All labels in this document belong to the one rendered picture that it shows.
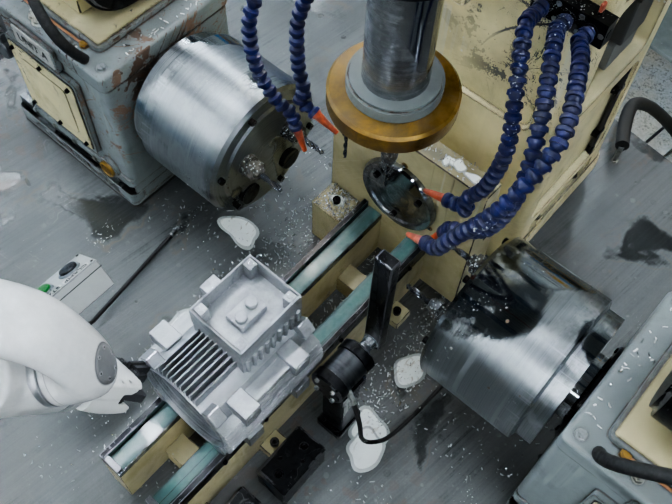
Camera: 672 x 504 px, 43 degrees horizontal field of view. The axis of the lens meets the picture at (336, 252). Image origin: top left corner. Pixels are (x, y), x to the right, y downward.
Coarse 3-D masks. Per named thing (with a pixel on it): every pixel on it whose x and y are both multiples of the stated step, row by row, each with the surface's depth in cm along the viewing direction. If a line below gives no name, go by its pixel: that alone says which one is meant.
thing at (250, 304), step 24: (240, 264) 121; (216, 288) 119; (240, 288) 122; (264, 288) 122; (288, 288) 119; (192, 312) 117; (216, 312) 120; (240, 312) 118; (264, 312) 121; (288, 312) 119; (216, 336) 116; (240, 336) 119; (264, 336) 117; (240, 360) 116
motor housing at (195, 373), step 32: (160, 352) 124; (192, 352) 118; (224, 352) 118; (320, 352) 128; (160, 384) 129; (192, 384) 116; (224, 384) 118; (256, 384) 121; (288, 384) 124; (192, 416) 131; (224, 448) 124
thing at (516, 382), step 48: (480, 288) 118; (528, 288) 118; (576, 288) 120; (432, 336) 121; (480, 336) 117; (528, 336) 115; (576, 336) 115; (480, 384) 119; (528, 384) 115; (576, 384) 119; (528, 432) 120
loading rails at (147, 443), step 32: (352, 224) 151; (320, 256) 148; (352, 256) 154; (416, 256) 148; (320, 288) 151; (352, 288) 153; (352, 320) 141; (160, 416) 133; (288, 416) 145; (128, 448) 130; (160, 448) 136; (192, 448) 138; (256, 448) 141; (128, 480) 133; (192, 480) 128; (224, 480) 137
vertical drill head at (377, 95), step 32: (384, 0) 96; (384, 32) 100; (416, 32) 99; (352, 64) 112; (384, 64) 104; (416, 64) 104; (448, 64) 115; (352, 96) 110; (384, 96) 109; (416, 96) 110; (448, 96) 113; (352, 128) 110; (384, 128) 110; (416, 128) 110; (448, 128) 112; (384, 160) 116
